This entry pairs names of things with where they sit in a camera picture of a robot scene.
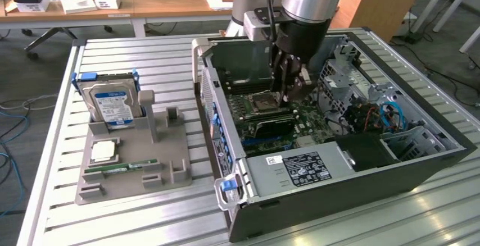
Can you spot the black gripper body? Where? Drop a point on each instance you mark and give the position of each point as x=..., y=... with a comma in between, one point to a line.
x=302, y=39

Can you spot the black graphics card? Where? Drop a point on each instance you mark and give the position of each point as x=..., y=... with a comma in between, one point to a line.
x=276, y=128

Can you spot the CPU socket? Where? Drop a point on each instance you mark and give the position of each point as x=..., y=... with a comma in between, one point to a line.
x=263, y=101

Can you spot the metal drive cage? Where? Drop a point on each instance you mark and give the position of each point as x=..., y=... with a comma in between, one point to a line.
x=338, y=88

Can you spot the green motherboard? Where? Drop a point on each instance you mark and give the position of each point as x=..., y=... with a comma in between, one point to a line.
x=311, y=122

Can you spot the blue expansion slot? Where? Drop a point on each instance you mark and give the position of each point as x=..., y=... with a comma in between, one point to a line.
x=259, y=142

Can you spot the silver chipset heat sink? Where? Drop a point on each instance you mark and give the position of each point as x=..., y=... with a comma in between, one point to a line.
x=308, y=141

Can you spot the wooden cabinet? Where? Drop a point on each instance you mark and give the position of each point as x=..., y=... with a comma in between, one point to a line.
x=394, y=4

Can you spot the black power strip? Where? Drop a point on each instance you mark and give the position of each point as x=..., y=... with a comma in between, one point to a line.
x=408, y=38

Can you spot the grey power supply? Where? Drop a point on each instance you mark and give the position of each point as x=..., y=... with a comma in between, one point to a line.
x=271, y=173

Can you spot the wooden desk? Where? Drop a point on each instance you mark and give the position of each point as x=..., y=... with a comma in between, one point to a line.
x=169, y=7

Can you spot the metal disk bay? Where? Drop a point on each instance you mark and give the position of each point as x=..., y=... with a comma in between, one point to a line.
x=421, y=142

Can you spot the grey parts rack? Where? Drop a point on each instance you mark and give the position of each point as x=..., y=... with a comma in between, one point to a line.
x=150, y=150

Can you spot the hard disk in blue carrier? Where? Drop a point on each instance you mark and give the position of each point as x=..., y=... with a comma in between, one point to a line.
x=113, y=102

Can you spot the black PC case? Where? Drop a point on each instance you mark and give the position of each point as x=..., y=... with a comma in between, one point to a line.
x=338, y=201

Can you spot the white labelled box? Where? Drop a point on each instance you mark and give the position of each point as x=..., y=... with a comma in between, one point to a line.
x=109, y=1

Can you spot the green RAM stick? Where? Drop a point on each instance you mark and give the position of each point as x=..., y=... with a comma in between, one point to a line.
x=120, y=166

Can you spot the silver CPU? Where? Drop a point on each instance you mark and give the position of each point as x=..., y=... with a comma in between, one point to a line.
x=105, y=151

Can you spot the white flat box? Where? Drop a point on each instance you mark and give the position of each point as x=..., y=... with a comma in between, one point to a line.
x=80, y=6

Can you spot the black chair base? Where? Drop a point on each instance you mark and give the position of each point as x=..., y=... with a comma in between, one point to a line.
x=47, y=37

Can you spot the black-lidded white box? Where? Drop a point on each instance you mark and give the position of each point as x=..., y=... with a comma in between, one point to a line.
x=30, y=4

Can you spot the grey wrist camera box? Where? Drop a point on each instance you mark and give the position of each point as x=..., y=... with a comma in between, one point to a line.
x=257, y=28

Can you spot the white table frame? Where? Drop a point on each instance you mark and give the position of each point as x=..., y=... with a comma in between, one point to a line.
x=431, y=4

